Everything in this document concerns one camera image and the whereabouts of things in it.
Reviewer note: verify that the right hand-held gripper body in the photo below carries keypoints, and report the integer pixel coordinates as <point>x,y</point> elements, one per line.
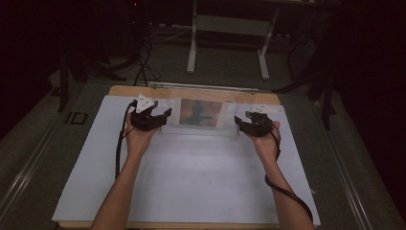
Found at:
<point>262,124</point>

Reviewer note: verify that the white table board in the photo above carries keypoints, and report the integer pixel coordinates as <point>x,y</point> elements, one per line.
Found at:
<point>198,179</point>

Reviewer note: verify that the silver metal bar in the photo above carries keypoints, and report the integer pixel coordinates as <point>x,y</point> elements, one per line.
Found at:
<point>204,87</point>

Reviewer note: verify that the person's right hand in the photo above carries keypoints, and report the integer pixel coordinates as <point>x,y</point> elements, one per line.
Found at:
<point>268,147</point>

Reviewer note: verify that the white metal desk frame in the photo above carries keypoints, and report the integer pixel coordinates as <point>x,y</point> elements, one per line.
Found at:
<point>230,27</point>

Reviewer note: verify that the dark metal stand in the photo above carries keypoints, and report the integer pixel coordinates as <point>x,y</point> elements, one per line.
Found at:
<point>322,80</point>
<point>63,80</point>

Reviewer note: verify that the person's left hand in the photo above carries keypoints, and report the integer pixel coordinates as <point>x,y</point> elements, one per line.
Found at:
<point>139,142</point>

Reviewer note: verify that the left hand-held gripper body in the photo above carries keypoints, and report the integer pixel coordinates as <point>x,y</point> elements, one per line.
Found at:
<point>145,119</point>

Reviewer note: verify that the grey metal floor rail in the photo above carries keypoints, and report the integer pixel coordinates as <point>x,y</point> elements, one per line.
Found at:
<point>22,175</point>
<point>348,179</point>

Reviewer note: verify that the picture print paper sheet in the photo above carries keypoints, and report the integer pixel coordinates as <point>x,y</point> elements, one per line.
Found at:
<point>201,111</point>

